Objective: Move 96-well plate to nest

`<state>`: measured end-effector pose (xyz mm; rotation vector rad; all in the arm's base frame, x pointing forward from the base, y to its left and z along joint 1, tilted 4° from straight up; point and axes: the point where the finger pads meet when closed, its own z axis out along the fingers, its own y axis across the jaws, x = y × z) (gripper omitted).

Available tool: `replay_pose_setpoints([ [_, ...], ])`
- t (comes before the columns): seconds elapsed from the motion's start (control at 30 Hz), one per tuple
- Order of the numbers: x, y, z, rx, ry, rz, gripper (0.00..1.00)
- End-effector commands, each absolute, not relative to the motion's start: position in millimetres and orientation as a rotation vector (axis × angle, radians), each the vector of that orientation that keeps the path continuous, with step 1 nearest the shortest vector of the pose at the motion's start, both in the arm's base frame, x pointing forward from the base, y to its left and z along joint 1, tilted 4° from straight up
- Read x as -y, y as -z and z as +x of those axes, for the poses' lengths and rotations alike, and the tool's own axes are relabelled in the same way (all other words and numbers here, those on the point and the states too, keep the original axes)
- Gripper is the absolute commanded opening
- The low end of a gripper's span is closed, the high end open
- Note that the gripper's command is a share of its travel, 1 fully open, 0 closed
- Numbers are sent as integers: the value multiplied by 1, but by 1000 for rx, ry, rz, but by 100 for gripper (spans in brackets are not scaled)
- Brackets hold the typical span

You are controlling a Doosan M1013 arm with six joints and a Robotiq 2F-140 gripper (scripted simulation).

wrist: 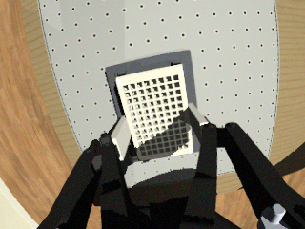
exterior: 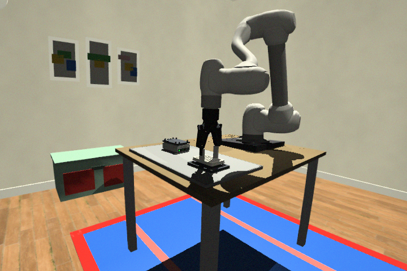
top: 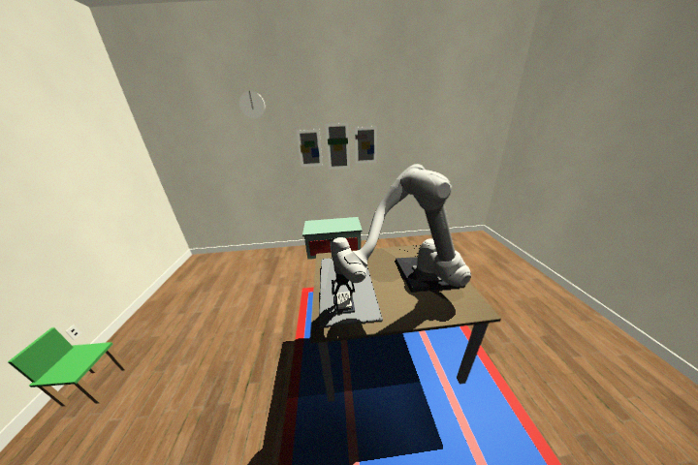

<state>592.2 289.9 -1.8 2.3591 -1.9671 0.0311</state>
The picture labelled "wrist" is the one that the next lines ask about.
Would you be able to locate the white well plate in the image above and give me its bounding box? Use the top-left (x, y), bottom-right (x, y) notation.
top-left (116, 64), bottom-right (193, 160)

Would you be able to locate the pale grey perforated base plate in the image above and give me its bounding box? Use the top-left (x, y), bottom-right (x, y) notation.
top-left (37, 0), bottom-right (280, 188)

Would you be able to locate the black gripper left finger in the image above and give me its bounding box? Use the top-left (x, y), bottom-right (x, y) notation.
top-left (36, 115), bottom-right (132, 229)

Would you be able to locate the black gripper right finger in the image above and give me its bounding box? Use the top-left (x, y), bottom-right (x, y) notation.
top-left (179, 103), bottom-right (305, 229)

